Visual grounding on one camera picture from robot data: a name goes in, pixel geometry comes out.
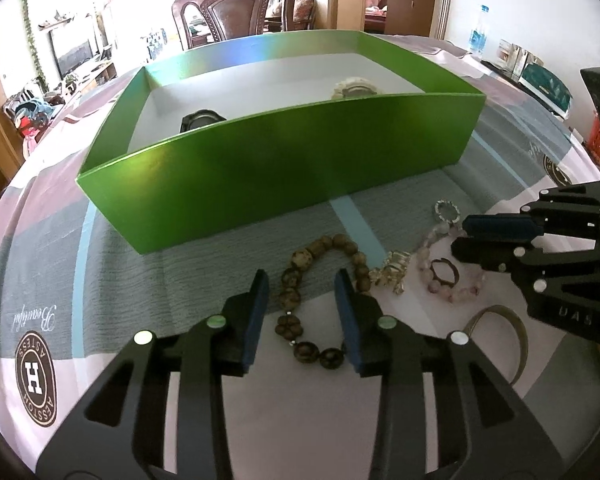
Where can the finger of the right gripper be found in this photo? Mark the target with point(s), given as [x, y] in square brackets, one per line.
[492, 254]
[502, 226]

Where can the black wrist watch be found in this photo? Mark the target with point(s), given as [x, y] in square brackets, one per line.
[199, 119]

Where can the plastic water bottle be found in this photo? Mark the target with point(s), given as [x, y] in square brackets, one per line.
[477, 42]

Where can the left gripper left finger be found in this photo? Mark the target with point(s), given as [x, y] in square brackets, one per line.
[156, 411]

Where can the teal box on shelf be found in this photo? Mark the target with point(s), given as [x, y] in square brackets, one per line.
[548, 88]

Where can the dark thin ring band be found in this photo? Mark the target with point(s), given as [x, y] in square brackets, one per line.
[444, 272]

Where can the cream wrist watch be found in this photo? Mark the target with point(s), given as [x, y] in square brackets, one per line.
[353, 88]

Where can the black television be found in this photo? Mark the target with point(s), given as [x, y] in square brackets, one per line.
[71, 47]

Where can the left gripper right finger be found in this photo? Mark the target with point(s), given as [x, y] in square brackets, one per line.
[445, 411]

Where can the pile of clothes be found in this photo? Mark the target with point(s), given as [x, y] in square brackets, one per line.
[31, 116]

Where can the carved wooden chair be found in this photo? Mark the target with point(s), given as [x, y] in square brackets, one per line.
[228, 19]

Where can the striped bed sheet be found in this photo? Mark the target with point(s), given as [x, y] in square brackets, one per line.
[68, 276]

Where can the green cardboard box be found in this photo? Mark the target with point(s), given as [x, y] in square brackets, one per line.
[285, 144]

